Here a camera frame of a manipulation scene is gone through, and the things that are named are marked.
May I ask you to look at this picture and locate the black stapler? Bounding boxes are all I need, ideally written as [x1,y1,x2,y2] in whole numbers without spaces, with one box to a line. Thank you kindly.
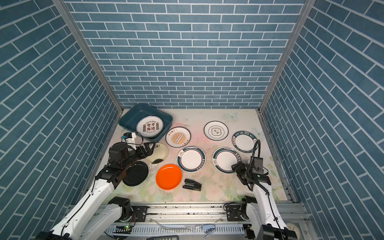
[183,179,202,192]

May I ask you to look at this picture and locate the white plate orange sunburst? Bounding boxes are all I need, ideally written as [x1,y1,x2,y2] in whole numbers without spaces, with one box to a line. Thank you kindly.
[166,127,191,148]

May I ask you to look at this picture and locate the cream yellow plate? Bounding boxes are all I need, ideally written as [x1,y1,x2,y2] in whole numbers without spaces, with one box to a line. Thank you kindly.
[145,143,169,164]

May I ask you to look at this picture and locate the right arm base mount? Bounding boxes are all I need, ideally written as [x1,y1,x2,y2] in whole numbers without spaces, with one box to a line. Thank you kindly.
[223,203,249,222]

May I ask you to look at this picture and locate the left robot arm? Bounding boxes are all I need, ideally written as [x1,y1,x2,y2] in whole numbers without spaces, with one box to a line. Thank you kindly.
[36,142,155,240]

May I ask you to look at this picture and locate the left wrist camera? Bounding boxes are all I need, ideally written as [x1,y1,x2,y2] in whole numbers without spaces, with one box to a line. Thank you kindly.
[121,132,144,146]

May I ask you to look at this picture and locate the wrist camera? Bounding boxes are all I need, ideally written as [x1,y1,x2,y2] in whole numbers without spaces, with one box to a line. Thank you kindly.
[254,157,264,175]
[121,132,144,146]

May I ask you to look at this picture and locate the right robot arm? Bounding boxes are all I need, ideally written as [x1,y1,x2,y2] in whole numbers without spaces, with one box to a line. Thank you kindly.
[232,162,298,240]

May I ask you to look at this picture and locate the white wall clock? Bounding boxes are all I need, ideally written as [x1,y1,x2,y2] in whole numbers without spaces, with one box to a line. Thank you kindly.
[286,222,302,240]

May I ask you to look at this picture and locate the white plate cloud emblem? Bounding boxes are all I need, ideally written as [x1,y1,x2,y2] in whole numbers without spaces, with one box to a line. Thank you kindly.
[204,121,229,141]

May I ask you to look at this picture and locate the white plate lettered green rim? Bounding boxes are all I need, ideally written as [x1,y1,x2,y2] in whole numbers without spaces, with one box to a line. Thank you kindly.
[232,131,258,153]

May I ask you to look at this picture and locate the white plate red characters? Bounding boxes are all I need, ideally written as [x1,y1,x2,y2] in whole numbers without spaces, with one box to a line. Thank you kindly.
[137,116,164,138]

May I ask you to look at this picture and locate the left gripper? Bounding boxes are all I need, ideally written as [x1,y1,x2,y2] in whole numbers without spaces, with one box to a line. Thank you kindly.
[120,141,156,171]

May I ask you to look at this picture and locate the aluminium front rail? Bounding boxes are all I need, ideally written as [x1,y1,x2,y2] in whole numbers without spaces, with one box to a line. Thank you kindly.
[59,202,316,240]

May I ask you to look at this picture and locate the teal plastic bin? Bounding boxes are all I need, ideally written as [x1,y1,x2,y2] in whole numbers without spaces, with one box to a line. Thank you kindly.
[119,104,173,143]

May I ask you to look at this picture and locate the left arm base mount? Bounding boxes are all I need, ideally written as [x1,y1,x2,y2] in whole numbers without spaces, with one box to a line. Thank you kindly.
[119,206,149,223]

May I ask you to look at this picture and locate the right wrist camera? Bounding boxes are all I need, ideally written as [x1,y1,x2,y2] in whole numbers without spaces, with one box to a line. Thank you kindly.
[254,157,264,175]

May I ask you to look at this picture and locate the black plate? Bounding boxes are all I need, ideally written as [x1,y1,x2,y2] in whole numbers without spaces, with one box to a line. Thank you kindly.
[123,161,149,187]

